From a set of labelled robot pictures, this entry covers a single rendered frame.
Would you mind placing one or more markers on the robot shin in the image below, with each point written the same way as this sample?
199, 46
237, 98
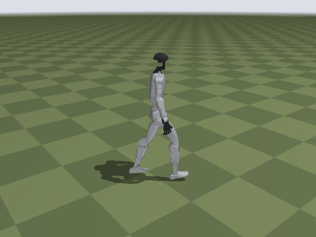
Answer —
139, 155
174, 156

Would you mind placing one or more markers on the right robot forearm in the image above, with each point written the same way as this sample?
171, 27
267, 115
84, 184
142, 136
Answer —
161, 109

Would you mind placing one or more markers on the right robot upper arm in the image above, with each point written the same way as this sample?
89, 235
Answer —
158, 87

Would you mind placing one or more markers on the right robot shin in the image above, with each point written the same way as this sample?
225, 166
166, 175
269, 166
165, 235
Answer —
174, 156

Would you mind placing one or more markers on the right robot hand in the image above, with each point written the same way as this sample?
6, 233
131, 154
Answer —
167, 127

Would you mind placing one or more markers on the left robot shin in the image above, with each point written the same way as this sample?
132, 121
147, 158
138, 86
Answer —
139, 155

